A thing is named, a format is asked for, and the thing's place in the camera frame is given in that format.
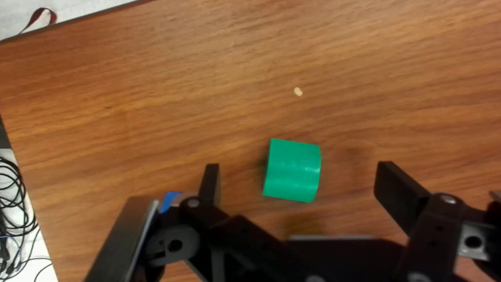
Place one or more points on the green semi cylinder block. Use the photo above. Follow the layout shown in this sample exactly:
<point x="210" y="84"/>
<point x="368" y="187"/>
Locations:
<point x="291" y="170"/>

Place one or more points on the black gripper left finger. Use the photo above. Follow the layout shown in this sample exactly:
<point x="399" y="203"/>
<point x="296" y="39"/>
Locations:
<point x="210" y="186"/>

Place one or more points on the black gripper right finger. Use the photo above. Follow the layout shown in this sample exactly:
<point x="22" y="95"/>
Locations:
<point x="401" y="191"/>

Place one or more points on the small beige crumb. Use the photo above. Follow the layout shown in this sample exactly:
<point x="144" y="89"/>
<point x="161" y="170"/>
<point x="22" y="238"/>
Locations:
<point x="297" y="92"/>

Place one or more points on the blue wedge block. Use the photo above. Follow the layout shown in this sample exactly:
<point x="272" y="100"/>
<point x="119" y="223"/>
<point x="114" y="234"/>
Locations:
<point x="169" y="202"/>

